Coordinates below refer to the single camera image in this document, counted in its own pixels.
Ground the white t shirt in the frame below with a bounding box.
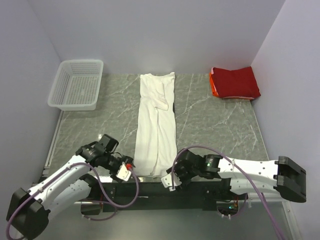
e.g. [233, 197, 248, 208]
[134, 72, 177, 178]

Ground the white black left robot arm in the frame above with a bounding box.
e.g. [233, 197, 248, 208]
[5, 134, 135, 240]

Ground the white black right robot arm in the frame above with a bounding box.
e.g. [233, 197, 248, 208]
[161, 149, 307, 203]

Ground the black base crossbar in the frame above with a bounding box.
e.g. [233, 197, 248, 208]
[80, 180, 248, 215]

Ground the white plastic basket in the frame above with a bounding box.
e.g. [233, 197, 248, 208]
[47, 59, 104, 111]

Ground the folded red t shirt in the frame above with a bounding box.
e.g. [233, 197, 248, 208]
[209, 66, 261, 100]

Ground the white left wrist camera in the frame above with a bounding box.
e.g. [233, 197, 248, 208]
[115, 162, 133, 183]

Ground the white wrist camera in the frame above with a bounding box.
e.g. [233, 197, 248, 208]
[160, 172, 182, 192]
[115, 162, 133, 183]

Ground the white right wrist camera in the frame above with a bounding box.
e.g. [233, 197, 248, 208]
[160, 172, 182, 192]

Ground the aluminium rail frame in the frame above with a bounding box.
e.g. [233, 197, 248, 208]
[14, 154, 302, 240]

